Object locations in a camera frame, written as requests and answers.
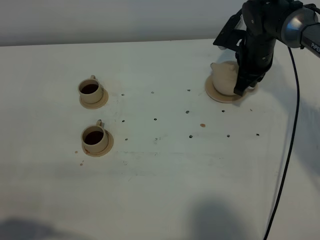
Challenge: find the beige far teacup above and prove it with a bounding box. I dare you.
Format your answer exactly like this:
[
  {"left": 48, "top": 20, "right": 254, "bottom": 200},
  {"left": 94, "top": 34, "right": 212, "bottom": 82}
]
[{"left": 78, "top": 75, "right": 103, "bottom": 104}]

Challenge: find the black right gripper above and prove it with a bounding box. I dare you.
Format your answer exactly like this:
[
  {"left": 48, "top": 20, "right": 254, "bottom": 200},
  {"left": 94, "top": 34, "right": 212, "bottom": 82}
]
[{"left": 213, "top": 0, "right": 300, "bottom": 96}]

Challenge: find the beige near saucer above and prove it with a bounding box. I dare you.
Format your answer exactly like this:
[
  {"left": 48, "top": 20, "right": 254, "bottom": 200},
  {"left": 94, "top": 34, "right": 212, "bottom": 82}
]
[{"left": 81, "top": 129, "right": 114, "bottom": 157}]

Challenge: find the beige brown teapot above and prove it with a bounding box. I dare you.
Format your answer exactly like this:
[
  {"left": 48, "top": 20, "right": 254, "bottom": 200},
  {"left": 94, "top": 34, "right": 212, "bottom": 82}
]
[{"left": 209, "top": 60, "right": 257, "bottom": 97}]

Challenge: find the beige far saucer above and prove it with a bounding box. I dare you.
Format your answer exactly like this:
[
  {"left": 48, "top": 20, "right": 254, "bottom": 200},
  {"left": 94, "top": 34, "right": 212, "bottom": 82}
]
[{"left": 79, "top": 88, "right": 109, "bottom": 110}]

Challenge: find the beige teacup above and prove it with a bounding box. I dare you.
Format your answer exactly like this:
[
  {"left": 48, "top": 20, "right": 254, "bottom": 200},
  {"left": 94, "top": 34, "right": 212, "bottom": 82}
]
[
  {"left": 78, "top": 75, "right": 103, "bottom": 104},
  {"left": 81, "top": 119, "right": 108, "bottom": 154}
]

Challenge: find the beige near teacup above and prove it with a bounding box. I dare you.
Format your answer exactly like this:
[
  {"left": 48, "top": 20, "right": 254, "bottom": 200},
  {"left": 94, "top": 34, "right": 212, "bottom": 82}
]
[{"left": 81, "top": 119, "right": 108, "bottom": 154}]

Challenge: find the beige teapot saucer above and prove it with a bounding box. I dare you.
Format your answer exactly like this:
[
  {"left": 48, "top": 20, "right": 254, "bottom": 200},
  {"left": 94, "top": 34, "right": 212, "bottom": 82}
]
[{"left": 204, "top": 75, "right": 247, "bottom": 104}]

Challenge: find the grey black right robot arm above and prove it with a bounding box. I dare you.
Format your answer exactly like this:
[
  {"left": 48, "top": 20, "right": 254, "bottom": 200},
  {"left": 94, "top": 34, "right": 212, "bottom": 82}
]
[{"left": 213, "top": 0, "right": 320, "bottom": 96}]

